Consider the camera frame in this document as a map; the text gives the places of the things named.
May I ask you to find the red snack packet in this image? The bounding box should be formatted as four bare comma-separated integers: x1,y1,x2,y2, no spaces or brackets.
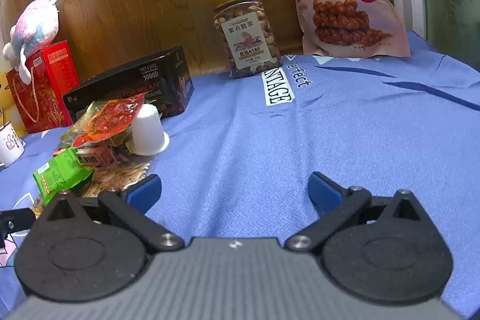
60,94,149,148

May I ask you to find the wooden board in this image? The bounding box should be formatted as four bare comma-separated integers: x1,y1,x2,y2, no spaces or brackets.
9,0,230,81

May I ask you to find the clear nut jar gold lid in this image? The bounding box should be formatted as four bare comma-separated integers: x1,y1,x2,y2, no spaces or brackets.
211,0,283,80

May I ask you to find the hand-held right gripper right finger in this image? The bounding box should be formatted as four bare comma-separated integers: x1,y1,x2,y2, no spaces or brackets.
285,172,438,254

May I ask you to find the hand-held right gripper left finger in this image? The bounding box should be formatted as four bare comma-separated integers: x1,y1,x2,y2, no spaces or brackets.
32,174,185,255

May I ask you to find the white enamel mug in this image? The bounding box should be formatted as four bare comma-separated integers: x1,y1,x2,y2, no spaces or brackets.
0,123,26,168

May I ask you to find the frosted glass door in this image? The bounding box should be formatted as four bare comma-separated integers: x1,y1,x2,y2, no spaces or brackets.
412,0,480,71

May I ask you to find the red gift bag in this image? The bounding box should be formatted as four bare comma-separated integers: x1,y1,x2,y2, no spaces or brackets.
5,40,81,134

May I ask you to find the clear sunflower seed bag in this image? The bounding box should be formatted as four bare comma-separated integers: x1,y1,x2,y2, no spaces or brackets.
32,133,158,210

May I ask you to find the blue printed cloth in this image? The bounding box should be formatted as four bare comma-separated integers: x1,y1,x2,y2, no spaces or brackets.
0,29,480,320

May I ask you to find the black printed carton box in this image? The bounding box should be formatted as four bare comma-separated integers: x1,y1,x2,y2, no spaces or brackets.
62,46,194,122

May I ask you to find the white plastic jelly cup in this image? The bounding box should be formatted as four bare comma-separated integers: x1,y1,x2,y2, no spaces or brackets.
126,103,170,156

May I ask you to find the green snack packet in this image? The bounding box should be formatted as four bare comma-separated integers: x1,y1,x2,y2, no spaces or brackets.
32,148,94,207

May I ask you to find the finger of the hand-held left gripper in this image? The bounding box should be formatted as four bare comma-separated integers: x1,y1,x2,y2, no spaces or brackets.
0,208,37,249

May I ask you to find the small orange label packet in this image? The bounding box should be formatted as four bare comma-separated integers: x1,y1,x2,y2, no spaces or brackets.
76,143,114,169

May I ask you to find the yellow plush toy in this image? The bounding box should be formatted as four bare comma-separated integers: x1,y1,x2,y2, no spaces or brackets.
0,70,17,133

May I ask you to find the pink plush toy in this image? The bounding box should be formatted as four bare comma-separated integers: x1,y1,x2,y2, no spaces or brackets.
2,0,61,84

